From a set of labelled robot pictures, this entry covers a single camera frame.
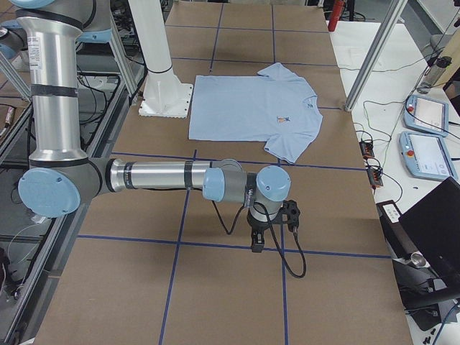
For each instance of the clear water bottle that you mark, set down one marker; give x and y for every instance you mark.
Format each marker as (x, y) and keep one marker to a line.
(434, 73)

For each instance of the orange black electronics board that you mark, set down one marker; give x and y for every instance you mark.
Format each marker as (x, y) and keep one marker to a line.
(366, 148)

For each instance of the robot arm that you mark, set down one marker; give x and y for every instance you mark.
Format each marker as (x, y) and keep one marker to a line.
(62, 176)

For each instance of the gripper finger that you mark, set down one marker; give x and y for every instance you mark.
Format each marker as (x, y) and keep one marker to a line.
(260, 242)
(255, 242)

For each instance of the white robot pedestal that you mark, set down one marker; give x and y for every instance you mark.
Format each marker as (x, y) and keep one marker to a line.
(164, 95)

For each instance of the far teach pendant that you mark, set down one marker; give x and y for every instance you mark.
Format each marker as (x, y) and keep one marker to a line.
(426, 115)

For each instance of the teach pendant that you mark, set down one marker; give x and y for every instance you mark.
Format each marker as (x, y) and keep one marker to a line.
(426, 156)
(426, 115)

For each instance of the near teach pendant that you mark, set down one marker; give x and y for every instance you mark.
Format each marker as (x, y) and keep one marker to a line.
(426, 156)

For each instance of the red fire extinguisher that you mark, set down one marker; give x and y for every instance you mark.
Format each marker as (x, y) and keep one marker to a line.
(335, 15)

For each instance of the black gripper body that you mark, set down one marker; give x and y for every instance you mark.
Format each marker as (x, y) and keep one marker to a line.
(258, 227)

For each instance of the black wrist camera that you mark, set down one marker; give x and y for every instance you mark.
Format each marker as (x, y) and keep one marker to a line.
(290, 214)

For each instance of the aluminium frame post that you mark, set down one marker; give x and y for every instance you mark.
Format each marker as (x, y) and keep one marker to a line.
(380, 39)

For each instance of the black laptop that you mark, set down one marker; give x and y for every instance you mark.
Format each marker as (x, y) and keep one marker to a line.
(433, 226)

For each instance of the light blue t-shirt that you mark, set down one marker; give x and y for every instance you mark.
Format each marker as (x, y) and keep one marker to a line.
(276, 106)

